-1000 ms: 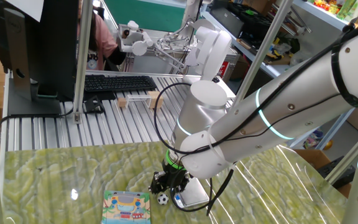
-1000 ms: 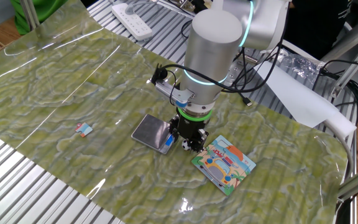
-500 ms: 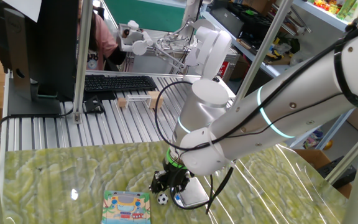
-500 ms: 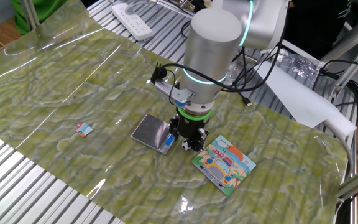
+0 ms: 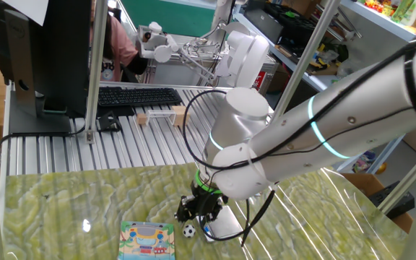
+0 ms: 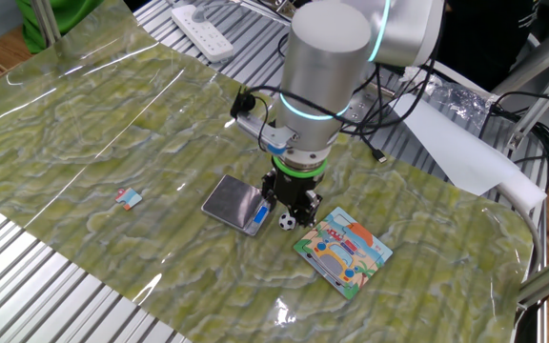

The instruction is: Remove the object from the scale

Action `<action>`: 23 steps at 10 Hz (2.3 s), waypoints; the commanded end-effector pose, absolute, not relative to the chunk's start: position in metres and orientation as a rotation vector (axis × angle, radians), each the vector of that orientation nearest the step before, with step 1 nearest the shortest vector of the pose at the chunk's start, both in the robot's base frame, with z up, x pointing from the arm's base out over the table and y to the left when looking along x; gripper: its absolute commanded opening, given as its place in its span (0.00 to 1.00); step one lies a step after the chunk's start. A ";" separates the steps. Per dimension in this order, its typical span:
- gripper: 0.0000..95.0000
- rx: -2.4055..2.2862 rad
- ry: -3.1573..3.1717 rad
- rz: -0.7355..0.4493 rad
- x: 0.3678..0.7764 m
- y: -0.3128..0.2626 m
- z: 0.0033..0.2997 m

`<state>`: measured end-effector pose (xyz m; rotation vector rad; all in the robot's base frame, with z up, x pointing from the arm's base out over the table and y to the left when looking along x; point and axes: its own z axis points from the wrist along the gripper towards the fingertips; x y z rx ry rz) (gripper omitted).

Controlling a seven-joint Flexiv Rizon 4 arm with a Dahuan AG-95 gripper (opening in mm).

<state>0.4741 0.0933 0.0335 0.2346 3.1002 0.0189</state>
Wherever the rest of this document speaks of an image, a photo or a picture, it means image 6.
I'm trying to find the black cable bundle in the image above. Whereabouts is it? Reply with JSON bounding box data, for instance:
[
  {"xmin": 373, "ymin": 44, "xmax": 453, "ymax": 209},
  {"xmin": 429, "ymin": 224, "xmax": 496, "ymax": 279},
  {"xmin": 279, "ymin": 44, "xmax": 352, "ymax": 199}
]
[{"xmin": 488, "ymin": 90, "xmax": 549, "ymax": 192}]

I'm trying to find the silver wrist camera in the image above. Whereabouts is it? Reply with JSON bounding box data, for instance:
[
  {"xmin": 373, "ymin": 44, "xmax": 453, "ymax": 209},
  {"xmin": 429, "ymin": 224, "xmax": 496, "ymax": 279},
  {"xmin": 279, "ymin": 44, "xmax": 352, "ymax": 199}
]
[{"xmin": 234, "ymin": 113, "xmax": 299, "ymax": 156}]

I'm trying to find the green marble pattern mat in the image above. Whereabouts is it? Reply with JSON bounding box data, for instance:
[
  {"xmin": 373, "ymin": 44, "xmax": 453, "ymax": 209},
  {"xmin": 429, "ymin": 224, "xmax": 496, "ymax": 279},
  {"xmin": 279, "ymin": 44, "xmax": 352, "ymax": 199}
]
[{"xmin": 0, "ymin": 0, "xmax": 536, "ymax": 343}]

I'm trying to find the white paper sheet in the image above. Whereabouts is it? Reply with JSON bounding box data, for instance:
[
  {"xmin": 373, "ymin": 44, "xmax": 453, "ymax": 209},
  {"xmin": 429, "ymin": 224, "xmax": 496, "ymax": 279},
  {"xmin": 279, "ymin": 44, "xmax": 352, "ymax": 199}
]
[{"xmin": 391, "ymin": 92, "xmax": 548, "ymax": 213}]

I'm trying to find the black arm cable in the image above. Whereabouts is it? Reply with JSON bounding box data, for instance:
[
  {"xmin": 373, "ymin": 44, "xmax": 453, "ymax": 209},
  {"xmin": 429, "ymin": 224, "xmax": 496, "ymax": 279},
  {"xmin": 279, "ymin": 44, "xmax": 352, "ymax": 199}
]
[{"xmin": 229, "ymin": 32, "xmax": 442, "ymax": 144}]

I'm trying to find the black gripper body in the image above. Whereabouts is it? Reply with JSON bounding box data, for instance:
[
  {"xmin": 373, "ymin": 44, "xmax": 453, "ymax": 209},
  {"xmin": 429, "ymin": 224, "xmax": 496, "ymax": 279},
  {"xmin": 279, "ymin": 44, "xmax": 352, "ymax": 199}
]
[{"xmin": 274, "ymin": 171, "xmax": 326, "ymax": 211}]

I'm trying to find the person in black shirt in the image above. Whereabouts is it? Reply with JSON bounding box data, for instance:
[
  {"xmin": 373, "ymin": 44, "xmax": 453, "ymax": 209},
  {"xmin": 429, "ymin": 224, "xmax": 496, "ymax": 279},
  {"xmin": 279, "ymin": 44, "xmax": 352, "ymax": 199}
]
[{"xmin": 438, "ymin": 0, "xmax": 540, "ymax": 91}]

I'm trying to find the silver digital pocket scale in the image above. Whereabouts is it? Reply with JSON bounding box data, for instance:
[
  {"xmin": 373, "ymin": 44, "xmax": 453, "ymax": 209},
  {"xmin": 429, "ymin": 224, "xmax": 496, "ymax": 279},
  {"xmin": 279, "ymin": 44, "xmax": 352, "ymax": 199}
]
[{"xmin": 201, "ymin": 173, "xmax": 275, "ymax": 237}]

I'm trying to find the loose jigsaw puzzle piece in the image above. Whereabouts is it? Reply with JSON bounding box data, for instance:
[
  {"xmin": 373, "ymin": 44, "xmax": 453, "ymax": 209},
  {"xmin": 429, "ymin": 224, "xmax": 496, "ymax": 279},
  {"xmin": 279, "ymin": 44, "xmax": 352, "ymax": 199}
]
[{"xmin": 114, "ymin": 187, "xmax": 144, "ymax": 212}]

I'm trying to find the white power strip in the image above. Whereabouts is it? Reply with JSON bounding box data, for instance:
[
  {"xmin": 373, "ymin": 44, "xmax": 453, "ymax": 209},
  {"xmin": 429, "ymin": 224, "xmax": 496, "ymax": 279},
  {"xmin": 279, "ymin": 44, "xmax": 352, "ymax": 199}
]
[{"xmin": 171, "ymin": 4, "xmax": 235, "ymax": 63}]

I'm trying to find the green wrist flange ring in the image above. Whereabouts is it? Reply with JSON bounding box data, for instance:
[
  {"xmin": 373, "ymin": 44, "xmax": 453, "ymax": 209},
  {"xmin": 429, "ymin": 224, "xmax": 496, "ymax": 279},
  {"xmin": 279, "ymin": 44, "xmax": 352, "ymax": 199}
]
[{"xmin": 272, "ymin": 155, "xmax": 329, "ymax": 180}]

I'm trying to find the cartoon bus jigsaw board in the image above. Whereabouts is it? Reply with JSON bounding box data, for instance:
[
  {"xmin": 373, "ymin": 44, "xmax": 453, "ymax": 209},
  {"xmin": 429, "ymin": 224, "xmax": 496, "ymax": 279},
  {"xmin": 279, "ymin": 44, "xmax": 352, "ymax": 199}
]
[{"xmin": 293, "ymin": 206, "xmax": 394, "ymax": 300}]

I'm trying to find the small soccer ball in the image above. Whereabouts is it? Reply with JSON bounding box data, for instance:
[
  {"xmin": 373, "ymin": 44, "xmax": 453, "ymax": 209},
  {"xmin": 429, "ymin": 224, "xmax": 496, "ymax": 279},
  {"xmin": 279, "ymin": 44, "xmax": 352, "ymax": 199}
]
[{"xmin": 277, "ymin": 212, "xmax": 297, "ymax": 232}]

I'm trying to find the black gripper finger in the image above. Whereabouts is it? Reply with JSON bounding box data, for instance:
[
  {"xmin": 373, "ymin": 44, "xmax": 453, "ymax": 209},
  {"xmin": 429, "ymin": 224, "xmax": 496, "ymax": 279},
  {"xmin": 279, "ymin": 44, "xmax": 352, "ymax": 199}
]
[
  {"xmin": 260, "ymin": 170, "xmax": 278, "ymax": 214},
  {"xmin": 295, "ymin": 190, "xmax": 323, "ymax": 229}
]

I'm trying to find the clear plastic bag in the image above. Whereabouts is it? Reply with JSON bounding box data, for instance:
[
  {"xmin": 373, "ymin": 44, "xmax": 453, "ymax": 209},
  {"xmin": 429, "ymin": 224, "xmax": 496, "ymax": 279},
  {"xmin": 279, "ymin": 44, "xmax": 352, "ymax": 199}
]
[{"xmin": 421, "ymin": 71, "xmax": 499, "ymax": 130}]

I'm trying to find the black usb cable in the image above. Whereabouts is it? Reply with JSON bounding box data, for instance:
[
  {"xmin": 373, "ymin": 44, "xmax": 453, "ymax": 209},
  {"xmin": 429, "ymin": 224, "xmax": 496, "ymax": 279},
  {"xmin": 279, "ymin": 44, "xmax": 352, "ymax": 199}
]
[{"xmin": 357, "ymin": 94, "xmax": 390, "ymax": 164}]

